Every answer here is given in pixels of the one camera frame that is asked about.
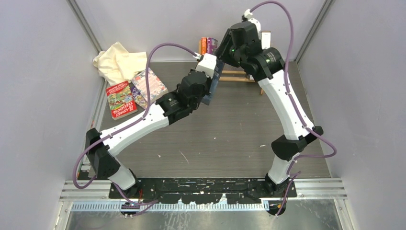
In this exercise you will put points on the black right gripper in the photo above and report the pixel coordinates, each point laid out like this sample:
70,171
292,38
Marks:
221,49

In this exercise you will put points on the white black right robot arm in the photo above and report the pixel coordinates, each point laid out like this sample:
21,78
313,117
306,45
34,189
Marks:
295,138

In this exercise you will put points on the black mounting base plate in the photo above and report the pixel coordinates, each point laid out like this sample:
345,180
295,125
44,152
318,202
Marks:
209,190

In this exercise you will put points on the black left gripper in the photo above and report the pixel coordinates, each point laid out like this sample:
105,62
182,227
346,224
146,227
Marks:
209,82

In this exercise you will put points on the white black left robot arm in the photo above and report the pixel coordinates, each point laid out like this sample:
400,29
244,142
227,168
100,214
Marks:
103,147

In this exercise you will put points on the purple yellow treehouse book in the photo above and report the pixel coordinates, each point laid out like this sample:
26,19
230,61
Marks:
138,98

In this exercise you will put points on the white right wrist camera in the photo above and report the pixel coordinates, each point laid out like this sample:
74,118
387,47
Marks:
248,16

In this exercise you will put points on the white Decorate book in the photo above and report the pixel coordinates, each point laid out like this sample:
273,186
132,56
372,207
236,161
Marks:
265,39

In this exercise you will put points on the dark blue book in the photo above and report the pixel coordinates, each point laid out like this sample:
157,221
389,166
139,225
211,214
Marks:
216,77

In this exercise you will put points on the floral white book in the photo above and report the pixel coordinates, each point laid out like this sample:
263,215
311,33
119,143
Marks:
156,86

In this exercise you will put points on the purple cartoon book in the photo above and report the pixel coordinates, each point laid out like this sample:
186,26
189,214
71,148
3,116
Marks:
211,45

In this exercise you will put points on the orange treehouse book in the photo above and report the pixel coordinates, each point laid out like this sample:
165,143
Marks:
203,43

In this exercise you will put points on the red treehouse book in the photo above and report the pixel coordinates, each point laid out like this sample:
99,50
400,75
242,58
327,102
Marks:
120,100

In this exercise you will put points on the wooden book rack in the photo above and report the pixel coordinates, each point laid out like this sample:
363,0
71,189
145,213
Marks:
235,75

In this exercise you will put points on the cream cloth bag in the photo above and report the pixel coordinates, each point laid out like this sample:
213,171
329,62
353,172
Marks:
117,65

